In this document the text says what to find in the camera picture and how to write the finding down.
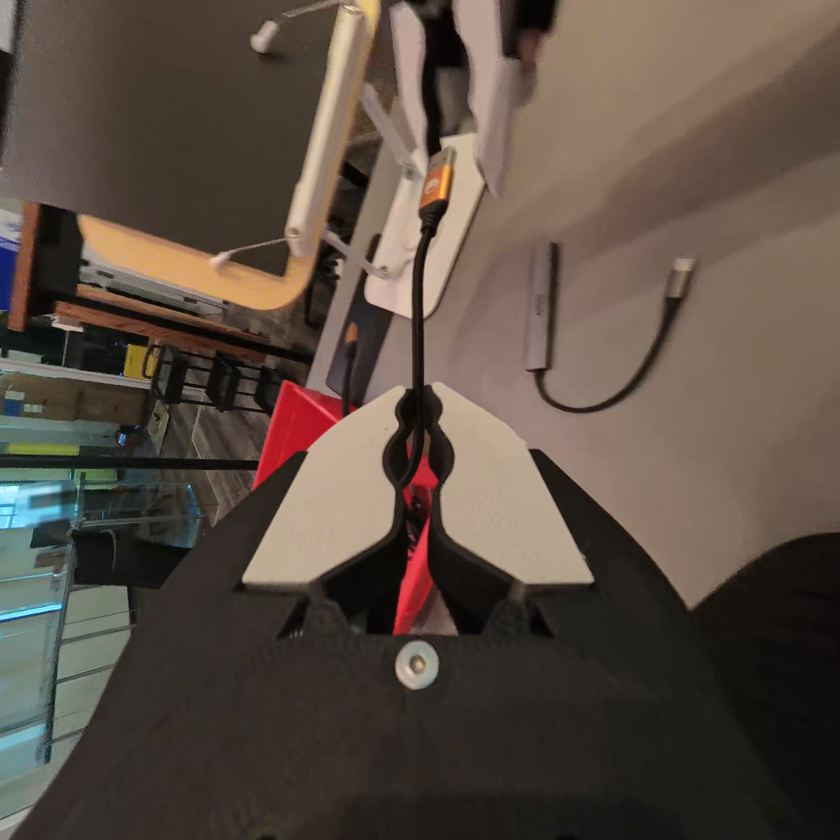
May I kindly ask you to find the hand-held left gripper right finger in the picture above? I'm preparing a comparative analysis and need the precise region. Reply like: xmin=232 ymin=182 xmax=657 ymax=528
xmin=420 ymin=381 xmax=597 ymax=636

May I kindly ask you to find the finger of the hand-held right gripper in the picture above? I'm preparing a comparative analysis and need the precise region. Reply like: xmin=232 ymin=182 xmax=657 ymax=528
xmin=458 ymin=0 xmax=534 ymax=199
xmin=388 ymin=0 xmax=432 ymax=175

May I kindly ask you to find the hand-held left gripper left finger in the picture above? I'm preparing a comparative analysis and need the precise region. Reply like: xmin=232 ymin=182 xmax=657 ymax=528
xmin=240 ymin=386 xmax=414 ymax=636

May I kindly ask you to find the red storage bin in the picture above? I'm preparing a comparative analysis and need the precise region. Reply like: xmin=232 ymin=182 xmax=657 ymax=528
xmin=252 ymin=381 xmax=460 ymax=636

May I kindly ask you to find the black cable with gold plugs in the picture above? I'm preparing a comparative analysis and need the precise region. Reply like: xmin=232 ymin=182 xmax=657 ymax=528
xmin=340 ymin=146 xmax=458 ymax=490

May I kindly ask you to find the short black hub cable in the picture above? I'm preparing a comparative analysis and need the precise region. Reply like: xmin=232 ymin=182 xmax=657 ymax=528
xmin=535 ymin=256 xmax=697 ymax=414

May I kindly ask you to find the white adjustable stand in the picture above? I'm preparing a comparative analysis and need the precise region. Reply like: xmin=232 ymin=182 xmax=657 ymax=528
xmin=285 ymin=0 xmax=487 ymax=320

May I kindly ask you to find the black metal pole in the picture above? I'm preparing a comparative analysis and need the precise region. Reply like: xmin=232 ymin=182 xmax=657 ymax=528
xmin=0 ymin=456 xmax=260 ymax=472

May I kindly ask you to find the black quilted pad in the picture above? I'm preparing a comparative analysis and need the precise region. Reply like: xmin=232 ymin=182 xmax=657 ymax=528
xmin=689 ymin=533 xmax=840 ymax=840

